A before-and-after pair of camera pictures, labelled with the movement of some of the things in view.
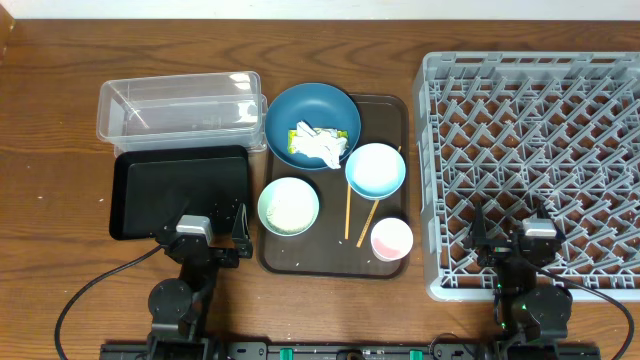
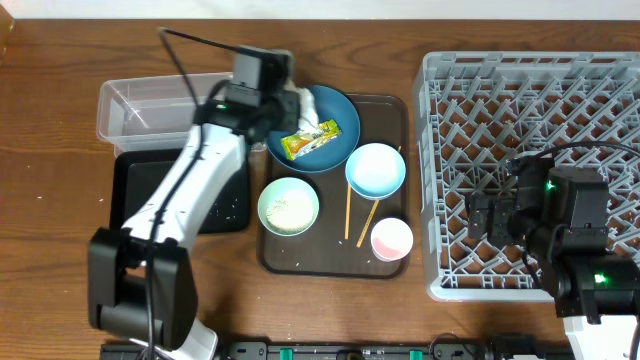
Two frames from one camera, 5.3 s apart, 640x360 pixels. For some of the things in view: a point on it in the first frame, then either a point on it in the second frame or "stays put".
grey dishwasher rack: (513, 131) stays put
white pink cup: (391, 239) stays put
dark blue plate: (320, 106) stays put
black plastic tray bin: (153, 187) stays put
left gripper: (239, 239) → (288, 106)
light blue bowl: (375, 171) stays put
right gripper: (496, 247) → (501, 205)
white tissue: (319, 143) → (308, 122)
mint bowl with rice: (288, 206) stays put
